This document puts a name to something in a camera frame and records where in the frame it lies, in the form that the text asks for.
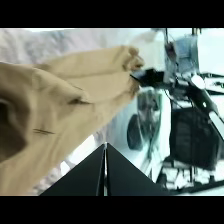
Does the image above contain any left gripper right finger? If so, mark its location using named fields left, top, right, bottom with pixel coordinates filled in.
left=106, top=142, right=172, bottom=197

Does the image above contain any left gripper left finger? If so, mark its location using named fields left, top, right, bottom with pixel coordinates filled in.
left=39, top=143, right=107, bottom=197

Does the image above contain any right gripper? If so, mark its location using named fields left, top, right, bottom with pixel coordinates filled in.
left=129, top=67, right=165, bottom=89

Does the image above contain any tan garment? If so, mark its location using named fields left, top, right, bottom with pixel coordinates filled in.
left=0, top=44, right=146, bottom=197

